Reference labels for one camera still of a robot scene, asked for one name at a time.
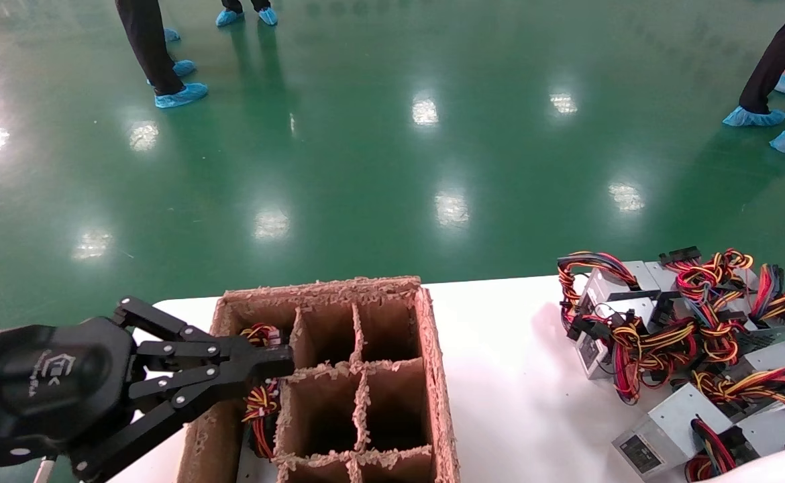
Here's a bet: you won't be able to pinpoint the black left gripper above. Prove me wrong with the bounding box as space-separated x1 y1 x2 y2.
0 297 295 482

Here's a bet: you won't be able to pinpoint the silver power supply coloured wires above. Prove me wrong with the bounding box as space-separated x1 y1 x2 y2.
686 402 785 483
691 339 785 407
749 263 785 339
641 247 755 323

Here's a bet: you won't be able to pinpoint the brown cardboard divider box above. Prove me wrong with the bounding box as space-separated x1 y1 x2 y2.
176 276 462 483

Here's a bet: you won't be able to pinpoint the silver power supply with label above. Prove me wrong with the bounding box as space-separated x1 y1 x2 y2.
570 299 702 405
611 384 733 479

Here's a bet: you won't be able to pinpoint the person grey shirt black trousers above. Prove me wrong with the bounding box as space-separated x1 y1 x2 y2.
740 0 785 145

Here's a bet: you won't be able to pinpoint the power supply with coloured wires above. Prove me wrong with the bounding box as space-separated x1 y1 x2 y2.
242 324 282 460

